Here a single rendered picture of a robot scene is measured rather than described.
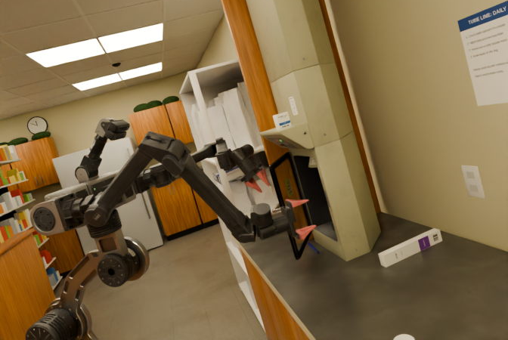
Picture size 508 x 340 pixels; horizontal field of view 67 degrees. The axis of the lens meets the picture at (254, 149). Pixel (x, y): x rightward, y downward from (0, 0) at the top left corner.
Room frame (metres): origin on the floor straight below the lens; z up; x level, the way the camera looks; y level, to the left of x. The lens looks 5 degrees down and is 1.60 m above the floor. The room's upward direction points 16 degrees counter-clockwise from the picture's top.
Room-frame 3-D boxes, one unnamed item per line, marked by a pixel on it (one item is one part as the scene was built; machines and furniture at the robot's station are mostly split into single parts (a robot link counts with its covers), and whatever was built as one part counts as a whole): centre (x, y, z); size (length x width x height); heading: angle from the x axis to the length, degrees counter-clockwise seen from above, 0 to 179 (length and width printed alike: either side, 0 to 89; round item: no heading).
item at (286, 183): (1.63, -0.09, 1.19); 0.30 x 0.01 x 0.40; 159
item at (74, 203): (1.37, 0.67, 1.45); 0.09 x 0.08 x 0.12; 165
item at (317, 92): (1.66, -0.31, 1.33); 0.32 x 0.25 x 0.77; 13
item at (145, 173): (1.85, 0.53, 1.45); 0.09 x 0.08 x 0.12; 165
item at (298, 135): (1.61, -0.13, 1.46); 0.32 x 0.12 x 0.10; 13
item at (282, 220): (1.33, -0.02, 1.20); 0.07 x 0.07 x 0.10; 13
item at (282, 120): (1.57, -0.14, 1.54); 0.05 x 0.05 x 0.06; 14
